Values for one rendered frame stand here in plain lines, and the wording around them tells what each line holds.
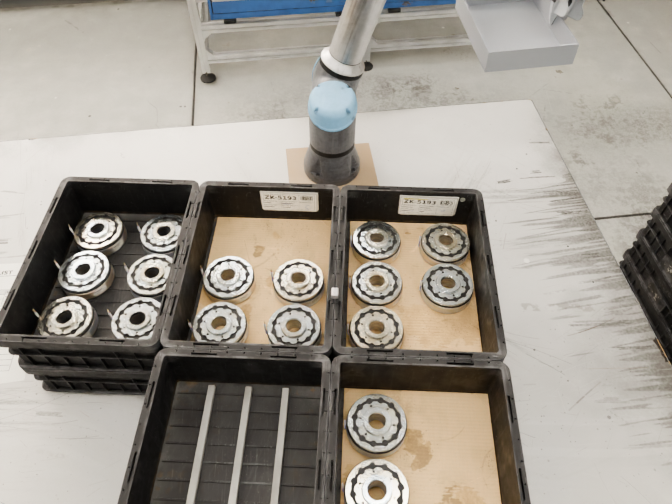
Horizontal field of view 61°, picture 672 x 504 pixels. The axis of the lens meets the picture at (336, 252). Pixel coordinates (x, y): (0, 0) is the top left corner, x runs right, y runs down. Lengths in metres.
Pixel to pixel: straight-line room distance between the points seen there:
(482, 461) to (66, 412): 0.81
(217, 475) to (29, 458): 0.42
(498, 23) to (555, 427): 0.93
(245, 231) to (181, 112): 1.75
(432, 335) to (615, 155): 1.96
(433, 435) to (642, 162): 2.14
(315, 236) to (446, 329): 0.35
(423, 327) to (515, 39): 0.72
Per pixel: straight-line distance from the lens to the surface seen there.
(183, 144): 1.70
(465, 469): 1.03
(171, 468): 1.05
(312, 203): 1.24
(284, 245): 1.24
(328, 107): 1.37
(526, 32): 1.50
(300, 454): 1.02
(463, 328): 1.14
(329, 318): 1.01
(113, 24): 3.74
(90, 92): 3.24
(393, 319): 1.10
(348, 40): 1.42
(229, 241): 1.26
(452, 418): 1.06
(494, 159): 1.66
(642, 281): 2.11
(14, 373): 1.39
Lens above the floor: 1.80
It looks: 53 degrees down
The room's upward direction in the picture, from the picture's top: straight up
